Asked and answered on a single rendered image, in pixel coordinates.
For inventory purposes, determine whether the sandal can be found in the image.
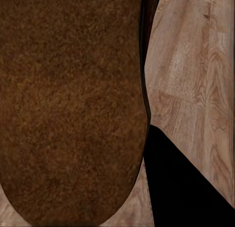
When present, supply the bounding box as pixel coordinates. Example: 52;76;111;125
0;0;159;227

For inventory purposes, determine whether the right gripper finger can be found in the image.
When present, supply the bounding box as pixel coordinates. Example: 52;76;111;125
143;124;235;227

